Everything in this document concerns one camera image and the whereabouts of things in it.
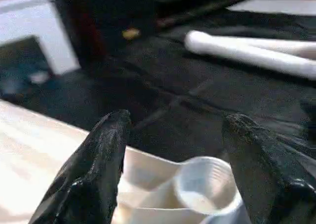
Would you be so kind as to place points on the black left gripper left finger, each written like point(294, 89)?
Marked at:
point(86, 179)

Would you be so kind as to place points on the black long bar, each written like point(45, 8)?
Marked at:
point(197, 11)

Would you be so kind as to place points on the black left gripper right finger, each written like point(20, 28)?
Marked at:
point(271, 184)

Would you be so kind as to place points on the white plastic table top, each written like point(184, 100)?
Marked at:
point(37, 147)

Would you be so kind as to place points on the white cabinet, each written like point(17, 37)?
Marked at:
point(37, 18)

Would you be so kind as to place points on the black mat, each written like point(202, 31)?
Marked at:
point(148, 85)

